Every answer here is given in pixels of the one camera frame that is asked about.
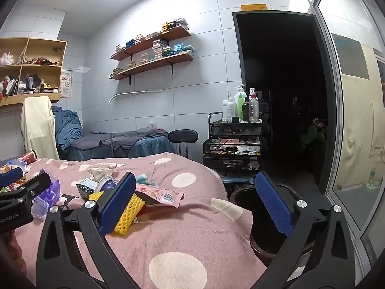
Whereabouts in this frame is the row of small boxes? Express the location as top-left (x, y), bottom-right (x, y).
top-left (18, 86), bottom-right (59, 94)

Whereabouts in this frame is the white plastic bag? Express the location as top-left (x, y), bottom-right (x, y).
top-left (0, 52), bottom-right (15, 67)

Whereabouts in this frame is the potted plant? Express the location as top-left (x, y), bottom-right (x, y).
top-left (301, 117), bottom-right (328, 151)

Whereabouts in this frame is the blue plastic bag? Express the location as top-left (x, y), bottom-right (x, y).
top-left (221, 173), bottom-right (256, 185)

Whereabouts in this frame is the wall poster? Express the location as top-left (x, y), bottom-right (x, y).
top-left (60, 70), bottom-right (73, 98)

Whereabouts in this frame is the wooden cubby shelf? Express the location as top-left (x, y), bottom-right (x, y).
top-left (0, 38), bottom-right (68, 107)

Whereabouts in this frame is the dark brown bottle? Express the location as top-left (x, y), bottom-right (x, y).
top-left (242, 96), bottom-right (251, 121)

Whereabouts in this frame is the green pump bottle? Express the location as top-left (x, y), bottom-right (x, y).
top-left (236, 90), bottom-right (248, 121)

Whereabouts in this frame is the yellow foam fruit net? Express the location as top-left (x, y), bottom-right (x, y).
top-left (89, 191), bottom-right (146, 236)

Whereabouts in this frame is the black mesh trolley cart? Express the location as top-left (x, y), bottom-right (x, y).
top-left (203, 112), bottom-right (265, 172)

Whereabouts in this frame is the pink snack packet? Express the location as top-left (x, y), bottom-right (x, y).
top-left (135, 184), bottom-right (185, 208)

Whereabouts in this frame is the brown trash bin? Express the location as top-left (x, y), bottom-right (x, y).
top-left (230, 185), bottom-right (319, 261)

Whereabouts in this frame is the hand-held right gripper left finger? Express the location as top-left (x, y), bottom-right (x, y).
top-left (35, 171), bottom-right (142, 289)

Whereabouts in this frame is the black chair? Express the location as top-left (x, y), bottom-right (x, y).
top-left (168, 129), bottom-right (199, 157)

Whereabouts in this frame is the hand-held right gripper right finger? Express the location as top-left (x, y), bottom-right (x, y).
top-left (254, 171), bottom-right (357, 289)

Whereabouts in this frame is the white framed window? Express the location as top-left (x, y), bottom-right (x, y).
top-left (373, 47), bottom-right (385, 109)

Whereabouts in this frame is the teal tissue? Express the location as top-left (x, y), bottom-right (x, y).
top-left (137, 173), bottom-right (160, 187)

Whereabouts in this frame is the red paper cup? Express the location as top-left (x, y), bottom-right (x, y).
top-left (19, 150), bottom-right (37, 164)

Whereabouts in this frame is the purple plastic wrapper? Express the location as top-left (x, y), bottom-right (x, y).
top-left (32, 169), bottom-right (62, 222)

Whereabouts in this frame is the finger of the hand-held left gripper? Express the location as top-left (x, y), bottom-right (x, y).
top-left (0, 167), bottom-right (24, 188)
top-left (0, 171), bottom-right (51, 202)

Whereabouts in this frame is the cream towel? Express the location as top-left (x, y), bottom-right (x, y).
top-left (20, 96), bottom-right (60, 161)

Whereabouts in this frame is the glass sliding door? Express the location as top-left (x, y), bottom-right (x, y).
top-left (293, 0), bottom-right (385, 247)

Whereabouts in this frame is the grey blanket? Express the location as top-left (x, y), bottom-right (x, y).
top-left (69, 127), bottom-right (169, 152)

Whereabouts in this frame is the clear blue plastic wrapper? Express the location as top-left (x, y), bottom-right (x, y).
top-left (5, 158), bottom-right (31, 173)

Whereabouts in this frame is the blue bedding heap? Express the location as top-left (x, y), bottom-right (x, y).
top-left (52, 106), bottom-right (84, 151)

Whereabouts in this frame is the white yogurt cup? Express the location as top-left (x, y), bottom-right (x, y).
top-left (94, 176), bottom-right (121, 195)

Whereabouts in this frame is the pile of cosmetic packets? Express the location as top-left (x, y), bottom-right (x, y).
top-left (211, 138), bottom-right (261, 155)

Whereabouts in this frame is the pink polka dot blanket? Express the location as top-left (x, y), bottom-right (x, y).
top-left (0, 152), bottom-right (268, 289)

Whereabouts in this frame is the dark grey door frame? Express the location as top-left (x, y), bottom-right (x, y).
top-left (231, 10), bottom-right (336, 195)

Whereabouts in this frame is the cream tissue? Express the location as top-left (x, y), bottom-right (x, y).
top-left (87, 163), bottom-right (118, 181)

